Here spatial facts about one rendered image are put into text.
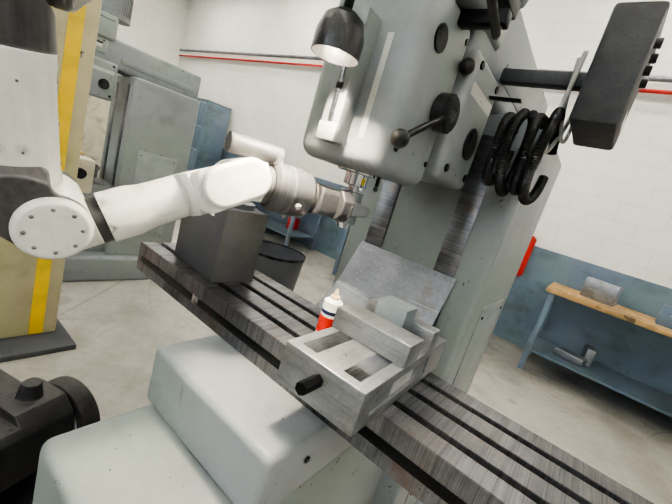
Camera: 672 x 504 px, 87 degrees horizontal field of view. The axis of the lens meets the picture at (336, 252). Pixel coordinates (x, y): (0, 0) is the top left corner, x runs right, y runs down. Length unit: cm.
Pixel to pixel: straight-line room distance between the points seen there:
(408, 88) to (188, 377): 62
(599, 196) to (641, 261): 78
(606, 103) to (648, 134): 414
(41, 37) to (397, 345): 57
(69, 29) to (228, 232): 154
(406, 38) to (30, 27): 47
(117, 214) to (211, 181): 13
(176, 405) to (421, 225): 75
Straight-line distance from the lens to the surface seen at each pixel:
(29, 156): 51
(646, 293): 483
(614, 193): 485
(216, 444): 68
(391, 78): 64
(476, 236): 100
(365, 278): 108
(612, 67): 87
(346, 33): 56
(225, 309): 82
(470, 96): 82
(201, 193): 55
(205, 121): 790
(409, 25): 67
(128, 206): 56
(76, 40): 223
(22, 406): 110
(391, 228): 109
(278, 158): 63
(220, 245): 88
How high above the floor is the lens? 128
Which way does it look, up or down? 11 degrees down
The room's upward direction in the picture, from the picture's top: 17 degrees clockwise
